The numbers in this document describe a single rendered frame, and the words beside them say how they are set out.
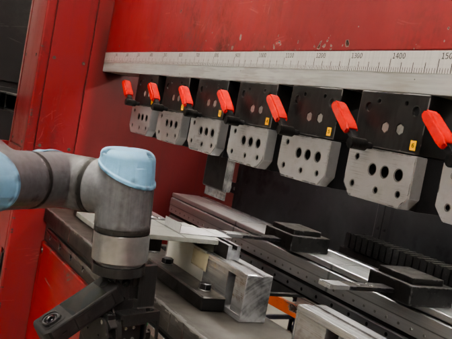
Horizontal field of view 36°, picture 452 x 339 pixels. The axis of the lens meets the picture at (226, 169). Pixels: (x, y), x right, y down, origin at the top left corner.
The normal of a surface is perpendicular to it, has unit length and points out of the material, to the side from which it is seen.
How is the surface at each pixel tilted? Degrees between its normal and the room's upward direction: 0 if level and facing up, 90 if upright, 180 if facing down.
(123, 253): 93
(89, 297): 35
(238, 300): 90
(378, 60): 90
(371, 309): 90
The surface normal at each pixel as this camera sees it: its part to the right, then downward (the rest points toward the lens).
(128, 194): 0.15, 0.14
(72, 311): -0.27, -0.86
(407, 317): -0.87, -0.13
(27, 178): 0.91, -0.03
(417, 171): 0.46, 0.15
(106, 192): -0.41, 0.07
